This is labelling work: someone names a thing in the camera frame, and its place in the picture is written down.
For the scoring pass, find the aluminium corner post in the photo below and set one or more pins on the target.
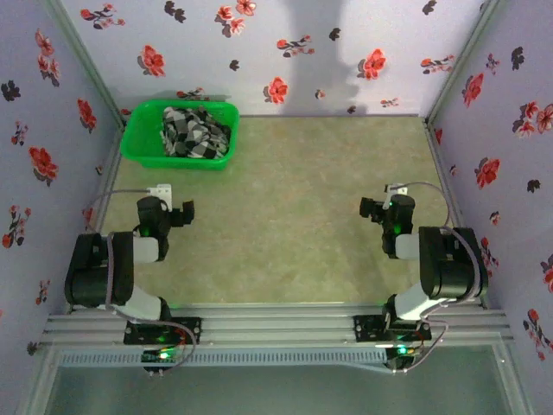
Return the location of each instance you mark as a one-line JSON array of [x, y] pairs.
[[81, 47], [469, 47]]

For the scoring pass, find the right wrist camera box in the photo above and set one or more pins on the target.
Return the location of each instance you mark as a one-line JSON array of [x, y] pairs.
[[399, 189]]

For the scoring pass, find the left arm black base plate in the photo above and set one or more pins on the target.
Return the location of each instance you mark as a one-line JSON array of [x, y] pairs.
[[192, 330]]

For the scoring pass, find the aluminium rail beam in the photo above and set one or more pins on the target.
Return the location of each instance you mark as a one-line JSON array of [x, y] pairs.
[[276, 324]]

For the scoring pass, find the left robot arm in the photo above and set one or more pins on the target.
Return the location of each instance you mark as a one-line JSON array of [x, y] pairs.
[[95, 276]]

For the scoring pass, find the black white checkered shirt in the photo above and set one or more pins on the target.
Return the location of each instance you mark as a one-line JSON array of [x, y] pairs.
[[190, 134]]

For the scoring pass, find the green plastic basket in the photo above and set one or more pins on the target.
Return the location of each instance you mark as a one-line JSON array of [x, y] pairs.
[[142, 142]]

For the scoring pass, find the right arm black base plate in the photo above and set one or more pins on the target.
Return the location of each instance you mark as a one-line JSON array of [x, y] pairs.
[[367, 328]]

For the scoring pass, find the aluminium side rail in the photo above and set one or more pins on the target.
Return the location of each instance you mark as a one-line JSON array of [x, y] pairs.
[[110, 173]]

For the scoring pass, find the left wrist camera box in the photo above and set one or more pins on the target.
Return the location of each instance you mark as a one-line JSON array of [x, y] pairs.
[[163, 191]]

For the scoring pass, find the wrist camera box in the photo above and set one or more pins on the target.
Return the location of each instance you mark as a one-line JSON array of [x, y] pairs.
[[163, 191], [399, 189]]

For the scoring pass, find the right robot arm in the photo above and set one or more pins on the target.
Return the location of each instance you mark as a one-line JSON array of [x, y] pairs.
[[449, 268]]

